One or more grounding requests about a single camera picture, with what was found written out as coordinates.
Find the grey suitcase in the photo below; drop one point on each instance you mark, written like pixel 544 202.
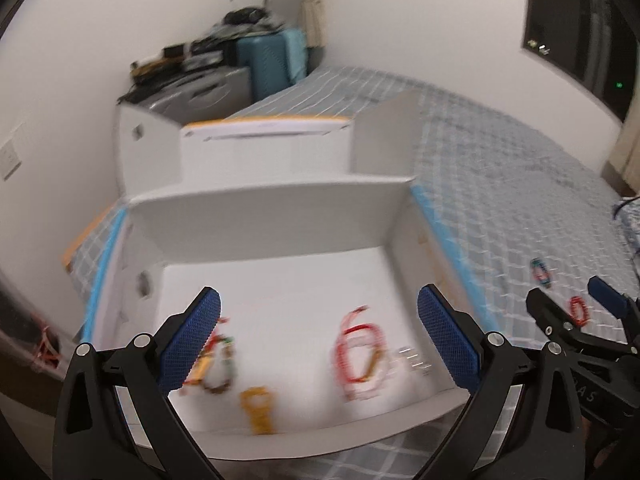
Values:
pixel 202 96

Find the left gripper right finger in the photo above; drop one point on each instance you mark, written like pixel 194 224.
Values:
pixel 522 419

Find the red cord bracelet gold plate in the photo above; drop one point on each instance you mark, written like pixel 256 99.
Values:
pixel 360 356

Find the wall socket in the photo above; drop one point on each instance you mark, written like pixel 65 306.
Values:
pixel 10 160

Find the beige curtain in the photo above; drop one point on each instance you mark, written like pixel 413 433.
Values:
pixel 621 170
pixel 312 19

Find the open cardboard shoe box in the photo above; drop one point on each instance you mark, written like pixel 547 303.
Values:
pixel 295 221

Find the beige right curtain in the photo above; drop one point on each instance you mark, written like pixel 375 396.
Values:
pixel 621 170

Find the blue plaid pillow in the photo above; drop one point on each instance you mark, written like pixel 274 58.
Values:
pixel 627 212

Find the grey checked bed sheet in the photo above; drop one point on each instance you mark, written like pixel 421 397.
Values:
pixel 500 194

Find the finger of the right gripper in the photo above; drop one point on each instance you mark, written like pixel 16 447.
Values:
pixel 618 304
pixel 554 322

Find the person's right hand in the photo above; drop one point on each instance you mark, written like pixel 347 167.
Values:
pixel 611 454

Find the red cord bracelet gold tube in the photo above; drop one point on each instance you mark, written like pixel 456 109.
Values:
pixel 219 349

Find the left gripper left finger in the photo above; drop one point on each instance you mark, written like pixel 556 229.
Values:
pixel 92 439

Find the teal suitcase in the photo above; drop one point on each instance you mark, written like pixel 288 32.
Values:
pixel 275 61

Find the beige left curtain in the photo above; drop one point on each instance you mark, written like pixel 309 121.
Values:
pixel 312 19

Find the dark window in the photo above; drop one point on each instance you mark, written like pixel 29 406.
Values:
pixel 590 41

